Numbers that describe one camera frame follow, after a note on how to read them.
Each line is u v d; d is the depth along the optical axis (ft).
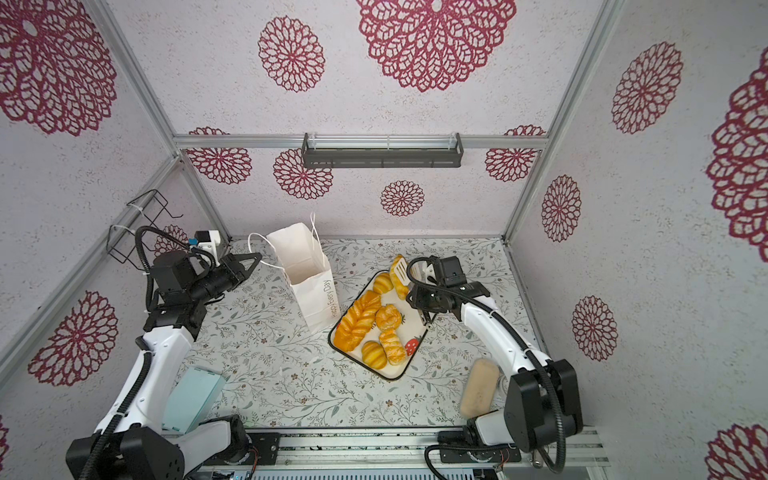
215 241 2.19
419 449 2.51
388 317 3.05
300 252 3.00
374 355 2.80
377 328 3.09
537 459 2.31
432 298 2.40
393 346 2.86
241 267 2.25
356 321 3.09
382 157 2.83
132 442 1.26
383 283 3.36
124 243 2.40
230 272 2.10
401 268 2.89
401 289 2.92
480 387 2.65
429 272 2.55
